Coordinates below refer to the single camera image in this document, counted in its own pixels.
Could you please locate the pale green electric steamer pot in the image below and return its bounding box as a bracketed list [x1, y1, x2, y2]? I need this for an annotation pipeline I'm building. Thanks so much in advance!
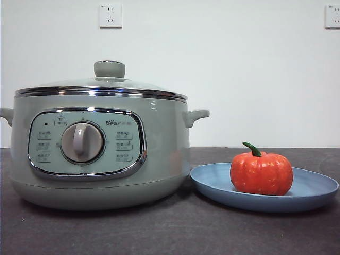
[0, 93, 210, 211]

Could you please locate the orange toy pumpkin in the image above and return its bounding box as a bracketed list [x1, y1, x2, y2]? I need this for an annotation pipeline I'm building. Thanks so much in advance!
[229, 141, 294, 197]

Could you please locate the glass lid with green knob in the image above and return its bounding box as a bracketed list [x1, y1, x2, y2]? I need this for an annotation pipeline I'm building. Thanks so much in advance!
[15, 59, 188, 101]

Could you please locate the white wall socket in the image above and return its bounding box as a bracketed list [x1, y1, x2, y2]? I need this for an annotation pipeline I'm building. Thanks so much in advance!
[99, 3, 123, 29]
[324, 4, 340, 29]

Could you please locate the blue round plate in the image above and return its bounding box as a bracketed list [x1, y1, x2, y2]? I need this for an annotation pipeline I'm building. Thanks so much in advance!
[190, 162, 340, 214]

